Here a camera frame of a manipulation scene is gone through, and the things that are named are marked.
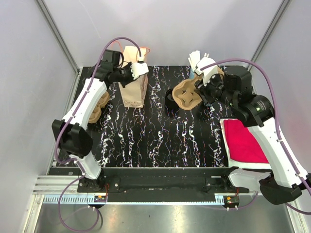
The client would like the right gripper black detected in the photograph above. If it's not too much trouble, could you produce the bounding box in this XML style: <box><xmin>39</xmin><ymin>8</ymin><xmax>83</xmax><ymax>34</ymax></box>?
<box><xmin>194</xmin><ymin>71</ymin><xmax>237</xmax><ymax>108</ymax></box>

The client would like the brown paper takeout bag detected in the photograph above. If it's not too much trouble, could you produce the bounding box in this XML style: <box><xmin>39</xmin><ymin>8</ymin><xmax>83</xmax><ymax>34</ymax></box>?
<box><xmin>119</xmin><ymin>46</ymin><xmax>148</xmax><ymax>108</ymax></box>

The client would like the cardboard cup carrier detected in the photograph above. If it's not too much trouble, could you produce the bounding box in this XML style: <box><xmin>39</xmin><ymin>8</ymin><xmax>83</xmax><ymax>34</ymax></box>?
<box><xmin>172</xmin><ymin>74</ymin><xmax>203</xmax><ymax>110</ymax></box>
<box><xmin>88</xmin><ymin>92</ymin><xmax>110</xmax><ymax>124</ymax></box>

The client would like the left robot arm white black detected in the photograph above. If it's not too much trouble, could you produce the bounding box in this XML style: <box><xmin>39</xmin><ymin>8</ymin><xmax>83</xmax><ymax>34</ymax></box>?
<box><xmin>52</xmin><ymin>50</ymin><xmax>133</xmax><ymax>192</ymax></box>

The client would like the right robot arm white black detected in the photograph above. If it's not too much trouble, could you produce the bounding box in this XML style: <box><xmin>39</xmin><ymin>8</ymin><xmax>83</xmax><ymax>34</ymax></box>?
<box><xmin>195</xmin><ymin>66</ymin><xmax>311</xmax><ymax>205</ymax></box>

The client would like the light blue cup holder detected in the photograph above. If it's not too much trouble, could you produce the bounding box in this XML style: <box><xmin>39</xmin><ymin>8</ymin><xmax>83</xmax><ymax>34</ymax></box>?
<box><xmin>189</xmin><ymin>68</ymin><xmax>196</xmax><ymax>79</ymax></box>

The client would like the black ribbed cup with lid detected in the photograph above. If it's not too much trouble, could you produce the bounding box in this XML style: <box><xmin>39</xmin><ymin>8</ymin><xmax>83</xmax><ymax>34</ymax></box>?
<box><xmin>165</xmin><ymin>88</ymin><xmax>179</xmax><ymax>110</ymax></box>

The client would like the red folded cloth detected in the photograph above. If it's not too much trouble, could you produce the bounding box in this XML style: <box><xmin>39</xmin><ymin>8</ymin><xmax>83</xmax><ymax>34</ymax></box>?
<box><xmin>223</xmin><ymin>118</ymin><xmax>270</xmax><ymax>165</ymax></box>

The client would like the white tray under cloth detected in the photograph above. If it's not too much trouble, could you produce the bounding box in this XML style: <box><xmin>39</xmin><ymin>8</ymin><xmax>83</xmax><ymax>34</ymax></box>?
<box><xmin>220</xmin><ymin>117</ymin><xmax>274</xmax><ymax>170</ymax></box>

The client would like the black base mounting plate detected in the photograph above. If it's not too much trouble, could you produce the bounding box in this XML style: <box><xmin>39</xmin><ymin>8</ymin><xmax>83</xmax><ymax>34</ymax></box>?
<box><xmin>77</xmin><ymin>167</ymin><xmax>249</xmax><ymax>204</ymax></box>

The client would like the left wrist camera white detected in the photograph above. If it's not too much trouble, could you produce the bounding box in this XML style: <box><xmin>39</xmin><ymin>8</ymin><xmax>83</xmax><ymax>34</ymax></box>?
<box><xmin>130</xmin><ymin>57</ymin><xmax>149</xmax><ymax>80</ymax></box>

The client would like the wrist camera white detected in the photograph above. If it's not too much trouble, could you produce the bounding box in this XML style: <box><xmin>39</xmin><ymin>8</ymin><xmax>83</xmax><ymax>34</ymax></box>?
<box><xmin>130</xmin><ymin>57</ymin><xmax>149</xmax><ymax>80</ymax></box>
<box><xmin>194</xmin><ymin>57</ymin><xmax>218</xmax><ymax>86</ymax></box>

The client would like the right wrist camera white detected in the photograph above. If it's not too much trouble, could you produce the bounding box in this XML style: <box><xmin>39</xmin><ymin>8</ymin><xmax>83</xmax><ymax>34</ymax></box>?
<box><xmin>194</xmin><ymin>57</ymin><xmax>218</xmax><ymax>86</ymax></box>

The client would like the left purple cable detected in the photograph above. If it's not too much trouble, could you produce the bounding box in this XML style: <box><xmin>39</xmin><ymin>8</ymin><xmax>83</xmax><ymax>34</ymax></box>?
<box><xmin>54</xmin><ymin>36</ymin><xmax>144</xmax><ymax>232</ymax></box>

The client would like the purple cable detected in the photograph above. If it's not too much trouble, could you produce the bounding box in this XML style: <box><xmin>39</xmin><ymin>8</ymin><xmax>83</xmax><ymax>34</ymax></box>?
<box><xmin>199</xmin><ymin>58</ymin><xmax>311</xmax><ymax>216</ymax></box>
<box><xmin>54</xmin><ymin>36</ymin><xmax>144</xmax><ymax>232</ymax></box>

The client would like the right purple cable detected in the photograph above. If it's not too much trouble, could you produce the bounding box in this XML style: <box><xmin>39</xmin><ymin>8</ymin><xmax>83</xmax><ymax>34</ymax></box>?
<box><xmin>199</xmin><ymin>58</ymin><xmax>311</xmax><ymax>216</ymax></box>

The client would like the aluminium front rail frame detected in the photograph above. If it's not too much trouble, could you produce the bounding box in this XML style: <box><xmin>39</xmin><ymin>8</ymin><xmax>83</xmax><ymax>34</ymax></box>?
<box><xmin>24</xmin><ymin>176</ymin><xmax>311</xmax><ymax>233</ymax></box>

